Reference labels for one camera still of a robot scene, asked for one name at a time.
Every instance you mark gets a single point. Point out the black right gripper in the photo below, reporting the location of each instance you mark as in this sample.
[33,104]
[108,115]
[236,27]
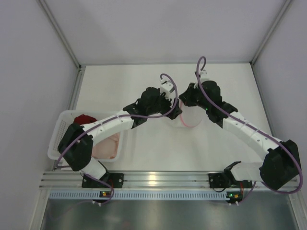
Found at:
[186,97]

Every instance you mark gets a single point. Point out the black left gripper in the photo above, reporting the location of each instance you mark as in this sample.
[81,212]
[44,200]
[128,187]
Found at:
[174,111]

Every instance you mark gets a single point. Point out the white mesh laundry bag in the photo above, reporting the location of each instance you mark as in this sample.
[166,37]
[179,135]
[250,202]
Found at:
[189,118]

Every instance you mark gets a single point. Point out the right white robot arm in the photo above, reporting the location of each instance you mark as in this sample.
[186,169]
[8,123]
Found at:
[279,159]

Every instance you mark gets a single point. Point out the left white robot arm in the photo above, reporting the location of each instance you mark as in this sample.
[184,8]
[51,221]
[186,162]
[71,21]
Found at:
[77,144]

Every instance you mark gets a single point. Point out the red bra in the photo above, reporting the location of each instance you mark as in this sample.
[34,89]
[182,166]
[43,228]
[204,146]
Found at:
[84,119]

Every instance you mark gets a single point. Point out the white plastic laundry basket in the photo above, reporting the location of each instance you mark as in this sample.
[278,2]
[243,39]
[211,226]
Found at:
[65,119]

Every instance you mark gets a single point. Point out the pink garment in basket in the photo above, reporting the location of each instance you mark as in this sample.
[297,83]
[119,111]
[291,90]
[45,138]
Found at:
[107,149]

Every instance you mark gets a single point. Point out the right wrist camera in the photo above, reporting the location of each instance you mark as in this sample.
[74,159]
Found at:
[202,76]

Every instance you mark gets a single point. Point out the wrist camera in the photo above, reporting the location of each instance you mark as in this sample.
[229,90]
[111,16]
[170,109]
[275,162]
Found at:
[202,76]
[167,89]

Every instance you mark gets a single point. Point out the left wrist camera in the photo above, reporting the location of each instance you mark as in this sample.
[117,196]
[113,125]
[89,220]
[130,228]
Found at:
[167,89]

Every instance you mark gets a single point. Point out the aluminium mounting rail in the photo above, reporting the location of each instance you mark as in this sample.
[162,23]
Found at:
[133,180]

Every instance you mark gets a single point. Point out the right aluminium frame post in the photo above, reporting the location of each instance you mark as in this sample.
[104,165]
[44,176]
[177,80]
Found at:
[286,5]

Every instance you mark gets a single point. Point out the aluminium frame post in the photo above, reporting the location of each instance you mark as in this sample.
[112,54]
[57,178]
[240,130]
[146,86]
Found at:
[286,5]
[56,27]

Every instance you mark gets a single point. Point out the white slotted cable duct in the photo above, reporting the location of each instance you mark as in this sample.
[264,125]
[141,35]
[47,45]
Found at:
[144,195]

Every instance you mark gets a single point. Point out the left aluminium frame post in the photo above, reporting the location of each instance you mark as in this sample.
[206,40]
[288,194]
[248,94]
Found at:
[56,27]

